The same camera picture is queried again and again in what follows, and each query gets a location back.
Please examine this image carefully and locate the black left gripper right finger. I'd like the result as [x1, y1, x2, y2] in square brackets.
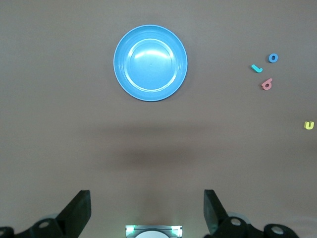
[203, 189, 298, 238]

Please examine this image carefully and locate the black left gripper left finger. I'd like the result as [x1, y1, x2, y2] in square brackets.
[0, 190, 92, 238]

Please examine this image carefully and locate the pink foam letter g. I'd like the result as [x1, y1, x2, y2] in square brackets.
[261, 78, 273, 91]

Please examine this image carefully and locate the brown table cover sheet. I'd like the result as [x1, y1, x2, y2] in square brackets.
[0, 0, 317, 238]

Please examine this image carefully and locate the blue plastic plate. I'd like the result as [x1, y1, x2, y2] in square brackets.
[113, 24, 188, 102]

